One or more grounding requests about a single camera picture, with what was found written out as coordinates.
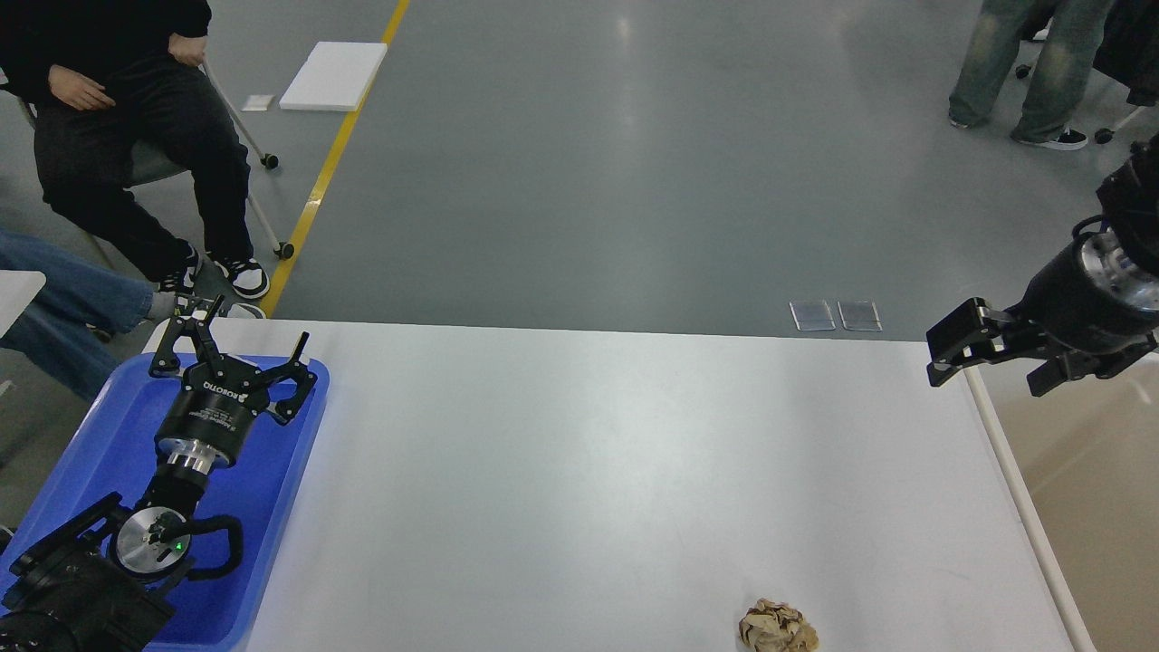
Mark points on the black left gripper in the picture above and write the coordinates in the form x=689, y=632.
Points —
x=210, y=412

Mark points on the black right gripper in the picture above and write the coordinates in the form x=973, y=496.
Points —
x=1094, y=297

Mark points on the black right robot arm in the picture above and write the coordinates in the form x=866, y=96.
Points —
x=1128, y=207

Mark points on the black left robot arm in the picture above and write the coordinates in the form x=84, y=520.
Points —
x=100, y=581

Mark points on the blue plastic tray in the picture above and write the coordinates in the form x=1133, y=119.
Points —
x=113, y=451

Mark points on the beige plastic bin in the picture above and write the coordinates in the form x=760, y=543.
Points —
x=1088, y=454

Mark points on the right clear floor plate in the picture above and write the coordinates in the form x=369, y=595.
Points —
x=859, y=316

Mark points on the clear floor plate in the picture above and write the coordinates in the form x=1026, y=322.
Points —
x=812, y=315
x=859, y=316

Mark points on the person in blue jeans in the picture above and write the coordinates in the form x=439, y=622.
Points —
x=54, y=332

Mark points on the left clear floor plate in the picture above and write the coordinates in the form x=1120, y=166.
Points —
x=812, y=315

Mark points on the white side table corner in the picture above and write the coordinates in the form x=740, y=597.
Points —
x=18, y=289

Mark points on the grey wheeled chair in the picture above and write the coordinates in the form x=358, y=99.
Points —
x=244, y=136

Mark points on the small white floor card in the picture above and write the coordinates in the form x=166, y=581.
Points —
x=257, y=103

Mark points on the seated person in black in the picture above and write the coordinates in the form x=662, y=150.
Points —
x=105, y=75

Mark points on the chair with dark coat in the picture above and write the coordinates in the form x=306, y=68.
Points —
x=1129, y=55

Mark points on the white foam board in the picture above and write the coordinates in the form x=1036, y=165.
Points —
x=334, y=77

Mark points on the crumpled brown paper ball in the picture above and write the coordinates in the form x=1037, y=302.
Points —
x=776, y=626

